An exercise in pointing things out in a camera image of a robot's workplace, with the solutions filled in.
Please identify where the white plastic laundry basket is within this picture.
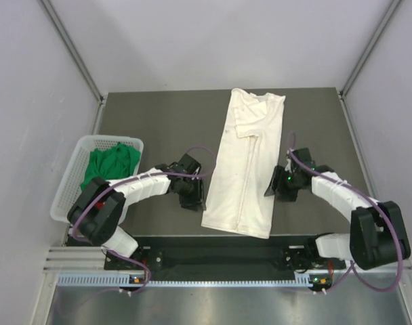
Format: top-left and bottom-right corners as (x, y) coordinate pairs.
(50, 135), (144, 223)

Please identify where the grey slotted cable duct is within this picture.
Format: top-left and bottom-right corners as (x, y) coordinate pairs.
(57, 274), (332, 288)

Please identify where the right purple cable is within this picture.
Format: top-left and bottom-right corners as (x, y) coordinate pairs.
(286, 131), (405, 293)

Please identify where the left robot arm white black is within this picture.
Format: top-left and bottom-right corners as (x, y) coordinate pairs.
(67, 154), (205, 269)

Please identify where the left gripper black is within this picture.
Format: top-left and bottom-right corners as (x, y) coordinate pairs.
(178, 176), (206, 211)

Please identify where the green t shirt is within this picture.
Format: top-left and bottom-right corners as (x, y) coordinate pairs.
(80, 142), (141, 190)

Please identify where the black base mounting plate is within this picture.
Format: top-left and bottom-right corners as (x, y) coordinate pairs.
(104, 235), (346, 282)

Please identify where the left aluminium frame post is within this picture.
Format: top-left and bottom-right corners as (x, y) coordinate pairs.
(37, 0), (104, 104)

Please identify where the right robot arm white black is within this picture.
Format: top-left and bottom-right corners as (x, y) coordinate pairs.
(264, 148), (411, 270)

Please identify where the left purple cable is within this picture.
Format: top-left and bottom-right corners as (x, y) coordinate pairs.
(71, 146), (216, 292)

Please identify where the white t shirt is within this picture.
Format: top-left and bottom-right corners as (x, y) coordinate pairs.
(201, 88), (286, 239)

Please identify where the right aluminium frame post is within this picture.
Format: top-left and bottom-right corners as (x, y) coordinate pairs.
(338, 0), (403, 100)

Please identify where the aluminium frame post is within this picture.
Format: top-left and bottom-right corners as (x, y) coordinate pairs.
(338, 0), (403, 100)
(37, 0), (104, 104)

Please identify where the purple cable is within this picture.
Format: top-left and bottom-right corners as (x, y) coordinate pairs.
(286, 131), (405, 293)
(71, 146), (216, 292)

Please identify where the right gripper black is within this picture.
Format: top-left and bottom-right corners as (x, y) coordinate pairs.
(265, 165), (301, 202)

